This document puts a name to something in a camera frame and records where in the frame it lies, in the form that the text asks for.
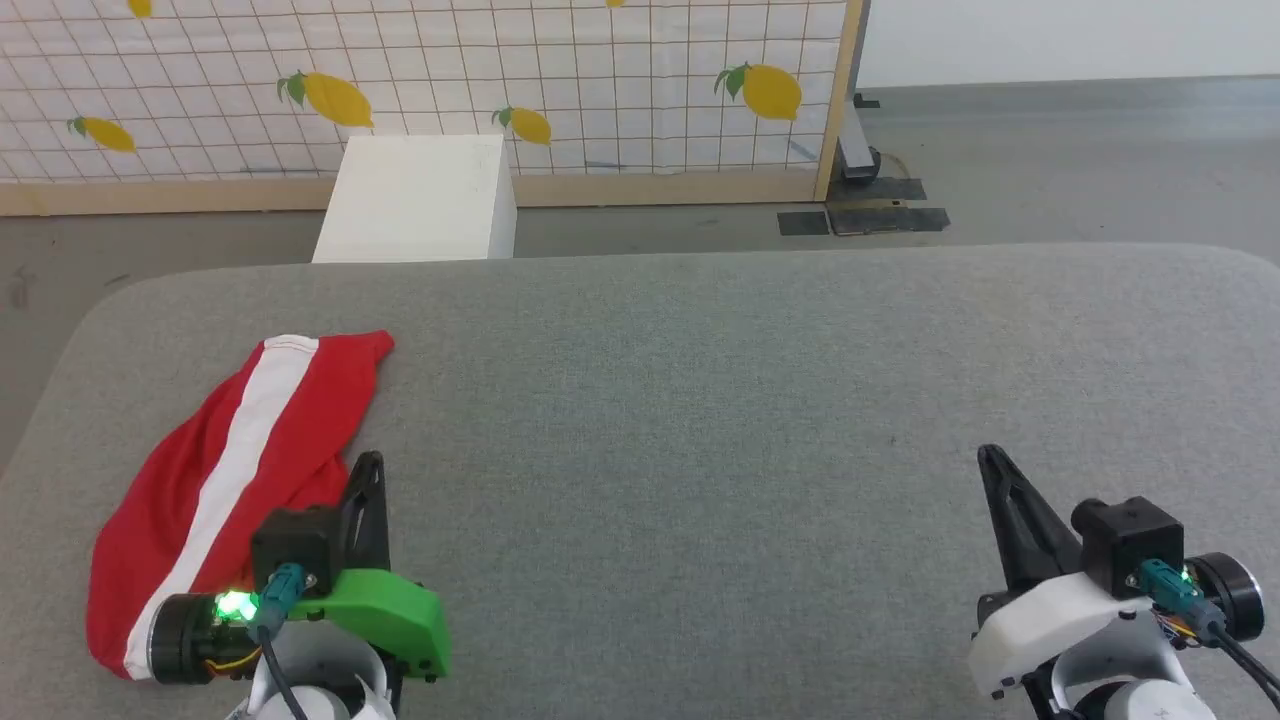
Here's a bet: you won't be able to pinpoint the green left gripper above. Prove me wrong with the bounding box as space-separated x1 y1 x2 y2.
318 451 453 684

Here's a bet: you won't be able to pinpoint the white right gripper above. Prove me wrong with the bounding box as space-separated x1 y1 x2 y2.
966 444 1153 699

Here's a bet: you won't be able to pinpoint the red and white cloth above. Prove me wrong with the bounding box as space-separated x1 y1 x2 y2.
86 331 395 681

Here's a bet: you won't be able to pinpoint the white box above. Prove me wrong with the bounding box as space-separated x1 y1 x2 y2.
312 134 518 264

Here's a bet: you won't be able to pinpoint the long black floor mat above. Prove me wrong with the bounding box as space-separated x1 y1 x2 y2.
827 203 952 237

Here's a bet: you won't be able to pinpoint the grey fabric sofa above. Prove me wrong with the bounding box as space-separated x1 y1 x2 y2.
0 243 1280 720

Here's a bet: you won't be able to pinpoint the lemon print partition panel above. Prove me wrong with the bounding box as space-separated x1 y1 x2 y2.
0 0 867 217

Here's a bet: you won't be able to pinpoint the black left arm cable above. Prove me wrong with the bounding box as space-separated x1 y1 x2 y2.
250 562 313 720

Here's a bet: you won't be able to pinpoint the grey metal post foot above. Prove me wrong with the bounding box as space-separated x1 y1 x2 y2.
836 92 885 187

